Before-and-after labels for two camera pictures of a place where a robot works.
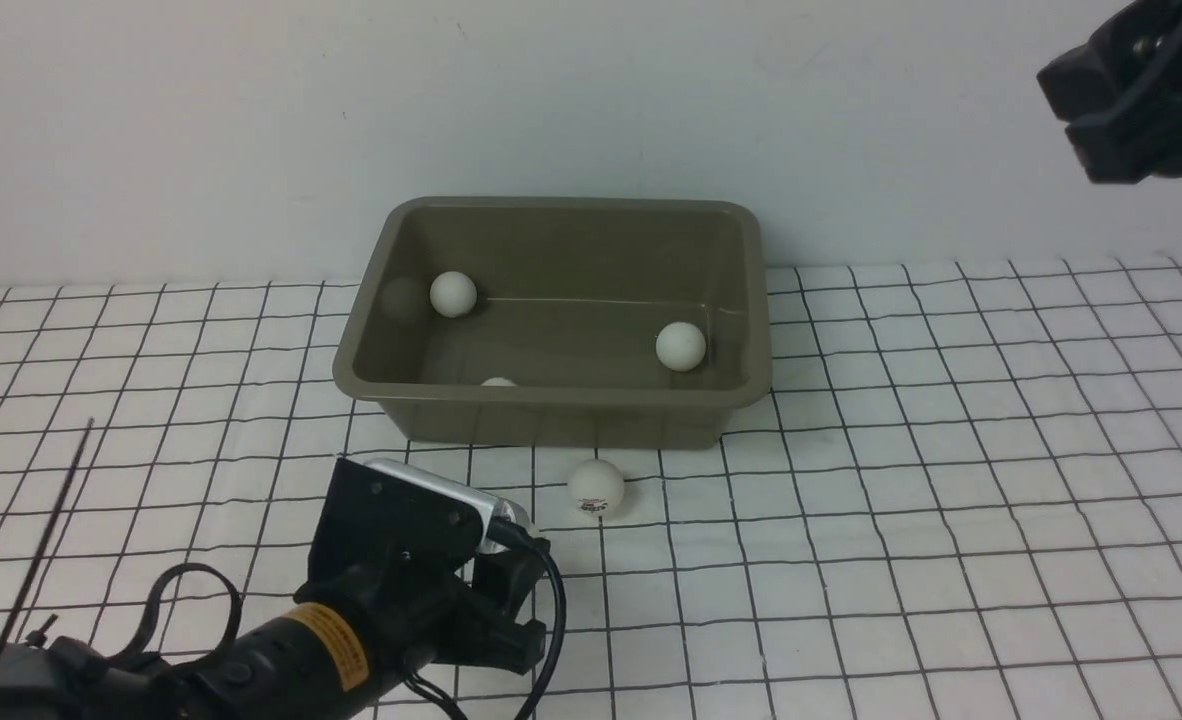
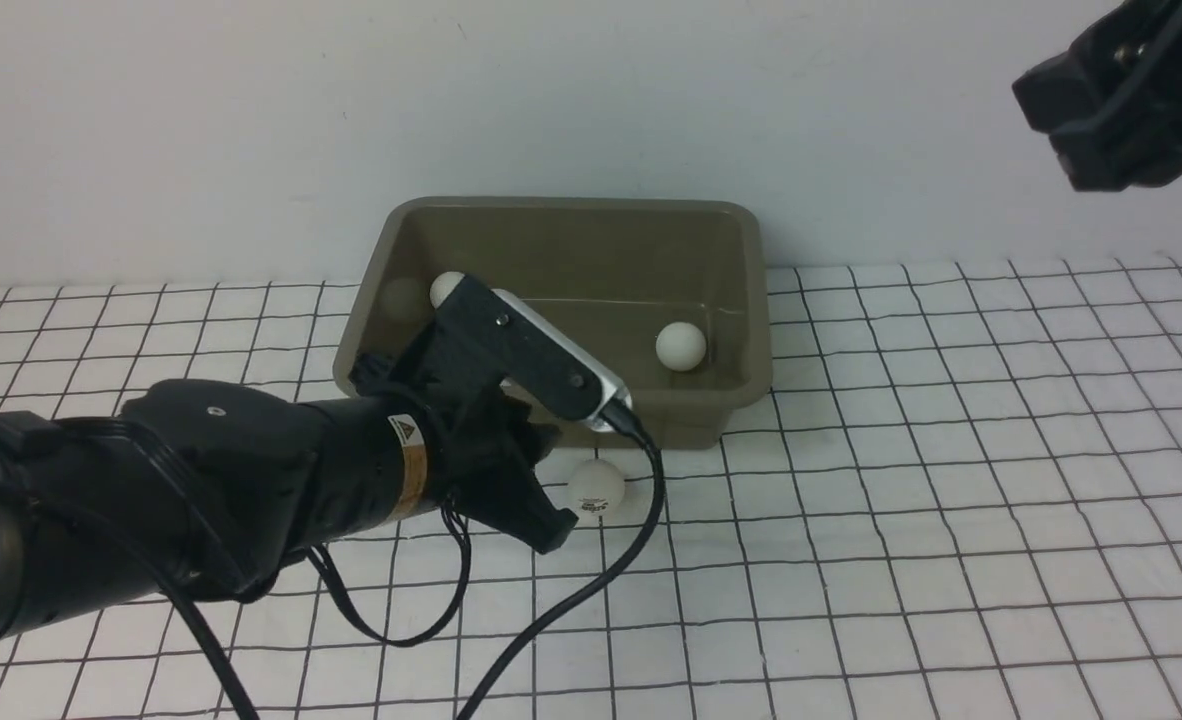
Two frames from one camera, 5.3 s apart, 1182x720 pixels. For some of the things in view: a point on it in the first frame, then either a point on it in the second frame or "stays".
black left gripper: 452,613 → 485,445
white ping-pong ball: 680,346 stays
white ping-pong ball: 596,487 stays
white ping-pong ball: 453,294 stays
